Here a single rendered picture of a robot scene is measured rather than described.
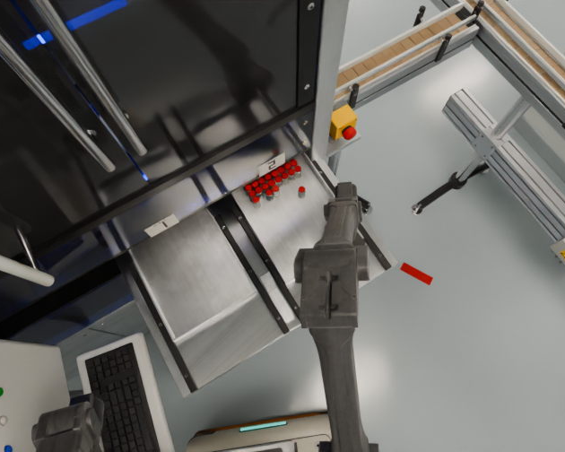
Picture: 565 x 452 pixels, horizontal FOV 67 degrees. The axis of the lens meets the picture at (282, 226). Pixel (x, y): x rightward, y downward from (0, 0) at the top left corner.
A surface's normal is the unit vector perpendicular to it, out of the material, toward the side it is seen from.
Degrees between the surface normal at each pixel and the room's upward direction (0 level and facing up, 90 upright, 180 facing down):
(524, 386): 0
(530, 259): 0
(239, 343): 0
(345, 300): 25
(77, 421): 41
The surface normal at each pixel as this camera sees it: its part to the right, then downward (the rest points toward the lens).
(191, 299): -0.02, -0.33
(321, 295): -0.21, -0.65
